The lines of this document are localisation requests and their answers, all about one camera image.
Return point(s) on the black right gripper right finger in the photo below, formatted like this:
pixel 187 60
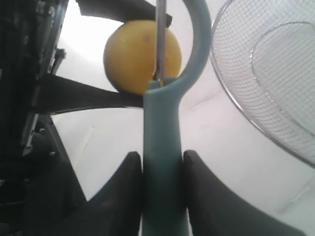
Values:
pixel 215 210

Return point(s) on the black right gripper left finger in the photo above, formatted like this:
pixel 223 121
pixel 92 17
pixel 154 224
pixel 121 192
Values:
pixel 117 206

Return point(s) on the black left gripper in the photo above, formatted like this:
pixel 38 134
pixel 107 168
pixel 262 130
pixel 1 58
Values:
pixel 39 191

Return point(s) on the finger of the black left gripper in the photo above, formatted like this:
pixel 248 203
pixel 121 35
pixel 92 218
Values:
pixel 118 10

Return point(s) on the yellow lemon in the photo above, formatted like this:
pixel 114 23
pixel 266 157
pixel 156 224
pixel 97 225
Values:
pixel 129 56

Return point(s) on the teal handled peeler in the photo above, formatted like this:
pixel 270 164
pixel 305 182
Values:
pixel 164 212

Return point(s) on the metal wire mesh basket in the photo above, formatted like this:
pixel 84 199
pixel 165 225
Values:
pixel 263 54

